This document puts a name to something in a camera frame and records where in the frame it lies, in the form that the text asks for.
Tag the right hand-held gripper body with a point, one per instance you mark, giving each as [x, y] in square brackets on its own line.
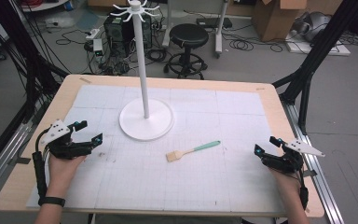
[287, 162]

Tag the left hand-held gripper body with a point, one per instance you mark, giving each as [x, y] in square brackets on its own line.
[62, 148]

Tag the person's right hand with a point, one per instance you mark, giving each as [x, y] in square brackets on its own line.
[289, 185]

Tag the person's left hand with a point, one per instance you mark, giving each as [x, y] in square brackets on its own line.
[59, 175]

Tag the grey tape piece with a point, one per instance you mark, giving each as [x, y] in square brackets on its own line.
[20, 160]

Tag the strip of brown tape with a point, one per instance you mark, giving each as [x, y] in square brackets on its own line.
[85, 80]

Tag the white hook rack stand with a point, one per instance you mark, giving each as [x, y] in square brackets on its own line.
[146, 123]

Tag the black wristband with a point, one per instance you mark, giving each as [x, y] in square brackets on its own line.
[51, 201]

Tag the white power adapter box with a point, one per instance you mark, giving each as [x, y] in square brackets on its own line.
[98, 46]

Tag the white grid mat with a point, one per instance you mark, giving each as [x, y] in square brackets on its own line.
[183, 186]

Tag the white power strip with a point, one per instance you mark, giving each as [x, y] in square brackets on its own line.
[93, 33]

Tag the black computer tower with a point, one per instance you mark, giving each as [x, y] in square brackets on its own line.
[118, 34]

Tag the white flat board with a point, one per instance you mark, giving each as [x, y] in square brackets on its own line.
[320, 48]

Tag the cardboard box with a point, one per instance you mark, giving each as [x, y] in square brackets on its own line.
[275, 21]

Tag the grey rounded device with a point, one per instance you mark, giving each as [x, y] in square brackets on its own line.
[313, 26]

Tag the white metal stand leg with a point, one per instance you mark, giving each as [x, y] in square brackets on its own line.
[220, 31]
[167, 25]

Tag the black round stool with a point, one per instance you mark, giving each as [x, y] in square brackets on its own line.
[189, 35]

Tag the black flat floor box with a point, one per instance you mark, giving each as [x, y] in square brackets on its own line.
[213, 22]

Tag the aluminium rail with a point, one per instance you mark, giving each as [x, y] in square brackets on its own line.
[3, 155]
[317, 174]

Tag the black metal frame stand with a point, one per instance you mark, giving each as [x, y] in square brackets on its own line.
[24, 56]
[313, 62]

